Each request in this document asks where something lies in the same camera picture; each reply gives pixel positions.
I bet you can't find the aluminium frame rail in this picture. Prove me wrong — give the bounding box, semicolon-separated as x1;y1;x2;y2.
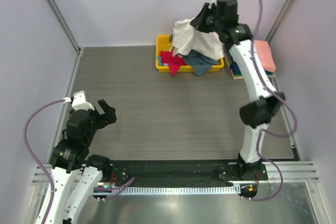
31;161;319;186

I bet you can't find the grey blue t shirt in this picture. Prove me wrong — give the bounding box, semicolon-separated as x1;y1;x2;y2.
180;50;218;77

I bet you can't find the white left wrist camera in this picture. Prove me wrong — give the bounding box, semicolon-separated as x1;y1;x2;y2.
71;91;95;111

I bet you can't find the light blue cloth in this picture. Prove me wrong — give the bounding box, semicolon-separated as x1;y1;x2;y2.
157;56;163;67

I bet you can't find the yellow plastic bin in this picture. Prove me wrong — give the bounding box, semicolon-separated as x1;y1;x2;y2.
155;34;225;73

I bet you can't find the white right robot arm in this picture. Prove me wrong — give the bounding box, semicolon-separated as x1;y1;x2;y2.
191;0;285;180

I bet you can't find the aluminium corner post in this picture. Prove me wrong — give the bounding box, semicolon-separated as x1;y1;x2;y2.
31;0;82;55
266;0;296;43

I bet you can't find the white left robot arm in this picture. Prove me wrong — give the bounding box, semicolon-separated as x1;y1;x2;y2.
35;99;117;223

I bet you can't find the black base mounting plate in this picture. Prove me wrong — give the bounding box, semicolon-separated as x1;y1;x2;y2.
110;159;268;188

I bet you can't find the folded navy blue t shirt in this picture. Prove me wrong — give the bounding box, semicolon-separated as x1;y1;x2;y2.
228;52;241;75

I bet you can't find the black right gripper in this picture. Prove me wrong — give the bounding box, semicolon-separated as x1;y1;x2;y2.
191;3;224;34

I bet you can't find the magenta red t shirt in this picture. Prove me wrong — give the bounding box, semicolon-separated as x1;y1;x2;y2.
159;51;186;77

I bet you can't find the right aluminium corner post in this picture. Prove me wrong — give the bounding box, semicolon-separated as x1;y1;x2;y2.
266;0;296;43

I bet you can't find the white slotted cable duct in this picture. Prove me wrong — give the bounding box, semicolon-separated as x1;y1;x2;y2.
93;185;241;197

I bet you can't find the left aluminium corner post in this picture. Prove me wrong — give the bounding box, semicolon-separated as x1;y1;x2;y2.
31;0;82;55

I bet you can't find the cream white t shirt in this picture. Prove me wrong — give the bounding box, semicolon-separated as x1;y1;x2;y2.
170;19;224;61

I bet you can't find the folded pink t shirt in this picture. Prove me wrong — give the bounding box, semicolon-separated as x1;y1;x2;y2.
255;40;276;72

